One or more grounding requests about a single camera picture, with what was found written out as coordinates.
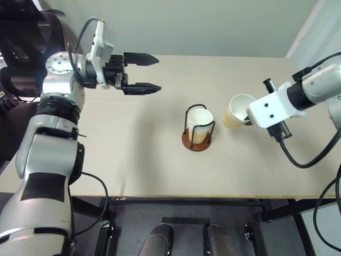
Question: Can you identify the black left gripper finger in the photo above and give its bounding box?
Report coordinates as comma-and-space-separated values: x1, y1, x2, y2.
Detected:
123, 82, 163, 96
123, 52, 160, 67

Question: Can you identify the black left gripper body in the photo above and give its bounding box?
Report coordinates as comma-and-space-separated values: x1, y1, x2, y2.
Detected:
102, 53, 130, 91

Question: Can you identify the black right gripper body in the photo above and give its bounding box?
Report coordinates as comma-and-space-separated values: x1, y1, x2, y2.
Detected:
263, 77, 293, 142

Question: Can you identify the orange white ribbed paper cup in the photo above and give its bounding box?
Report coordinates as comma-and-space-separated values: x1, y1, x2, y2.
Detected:
222, 93, 257, 130
188, 119, 211, 145
188, 108, 214, 134

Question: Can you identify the black office chair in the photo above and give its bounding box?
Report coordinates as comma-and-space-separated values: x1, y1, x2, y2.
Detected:
0, 7, 78, 166

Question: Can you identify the white cabinet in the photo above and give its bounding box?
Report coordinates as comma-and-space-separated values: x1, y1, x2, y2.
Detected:
299, 201, 341, 256

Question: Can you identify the dark grey rounded shape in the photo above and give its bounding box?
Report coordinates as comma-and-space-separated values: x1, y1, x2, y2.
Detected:
207, 224, 242, 256
138, 223, 175, 256

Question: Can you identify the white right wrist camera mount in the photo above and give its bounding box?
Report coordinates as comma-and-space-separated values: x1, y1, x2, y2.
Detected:
246, 81, 307, 130

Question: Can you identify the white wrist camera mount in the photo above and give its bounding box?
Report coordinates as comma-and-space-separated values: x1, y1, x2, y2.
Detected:
86, 20, 115, 89
246, 81, 307, 130

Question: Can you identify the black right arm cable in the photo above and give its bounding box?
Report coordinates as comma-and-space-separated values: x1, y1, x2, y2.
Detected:
279, 52, 341, 256

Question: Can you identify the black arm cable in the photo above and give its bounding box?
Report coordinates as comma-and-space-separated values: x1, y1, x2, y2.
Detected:
66, 17, 110, 238
279, 52, 341, 256

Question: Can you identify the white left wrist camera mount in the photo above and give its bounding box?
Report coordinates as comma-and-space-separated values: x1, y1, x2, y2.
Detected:
86, 20, 115, 89

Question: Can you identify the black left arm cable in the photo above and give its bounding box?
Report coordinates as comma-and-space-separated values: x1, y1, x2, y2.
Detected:
66, 17, 110, 238

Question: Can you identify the black wire cup holder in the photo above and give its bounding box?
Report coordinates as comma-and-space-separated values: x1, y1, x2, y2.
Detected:
182, 104, 216, 152

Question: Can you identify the black metal table frame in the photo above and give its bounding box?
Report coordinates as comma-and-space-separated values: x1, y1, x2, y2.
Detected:
70, 196, 341, 256

